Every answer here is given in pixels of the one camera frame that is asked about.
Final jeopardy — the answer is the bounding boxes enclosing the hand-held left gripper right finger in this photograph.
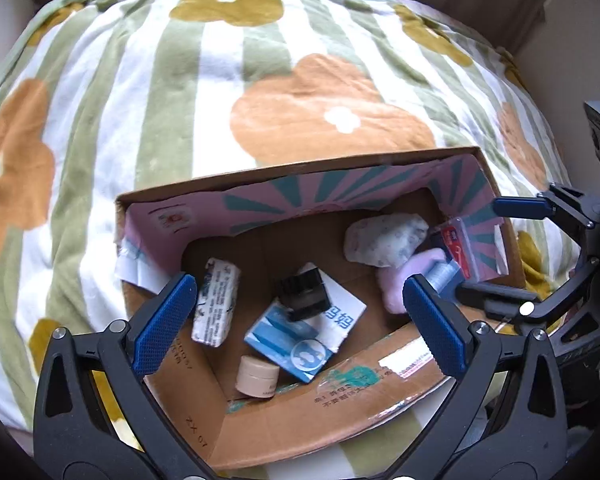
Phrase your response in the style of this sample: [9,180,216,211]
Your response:
[402,274,568,480]

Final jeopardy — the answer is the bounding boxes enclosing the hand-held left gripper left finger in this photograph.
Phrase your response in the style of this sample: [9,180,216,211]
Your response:
[32,272,211,480]

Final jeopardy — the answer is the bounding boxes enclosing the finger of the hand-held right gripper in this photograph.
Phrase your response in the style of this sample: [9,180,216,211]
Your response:
[491,184,600,231]
[426,257,600,333]

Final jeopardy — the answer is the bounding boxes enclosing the clear plastic floss case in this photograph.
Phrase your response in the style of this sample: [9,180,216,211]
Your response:
[427,217,481,281]

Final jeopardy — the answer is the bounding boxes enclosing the tissue packet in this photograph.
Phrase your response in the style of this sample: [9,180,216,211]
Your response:
[191,257,242,348]

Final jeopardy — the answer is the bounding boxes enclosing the pink fluffy cloth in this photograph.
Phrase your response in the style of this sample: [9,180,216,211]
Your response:
[377,248,448,315]

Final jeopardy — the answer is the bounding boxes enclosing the white patterned cloth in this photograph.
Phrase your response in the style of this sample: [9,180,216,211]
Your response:
[343,212,430,268]

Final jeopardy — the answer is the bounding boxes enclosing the cream jar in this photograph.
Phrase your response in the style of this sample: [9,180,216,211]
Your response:
[235,355,281,400]

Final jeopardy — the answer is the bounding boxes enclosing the blue and white box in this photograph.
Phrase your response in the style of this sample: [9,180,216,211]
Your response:
[243,262,368,385]

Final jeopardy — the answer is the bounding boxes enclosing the cardboard box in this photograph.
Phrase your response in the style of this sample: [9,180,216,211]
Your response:
[114,146,528,471]

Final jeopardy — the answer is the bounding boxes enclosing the small black box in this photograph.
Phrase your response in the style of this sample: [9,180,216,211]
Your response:
[278,267,329,322]

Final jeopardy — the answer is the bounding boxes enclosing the striped flower blanket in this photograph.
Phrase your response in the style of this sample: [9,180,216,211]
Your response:
[0,0,581,480]

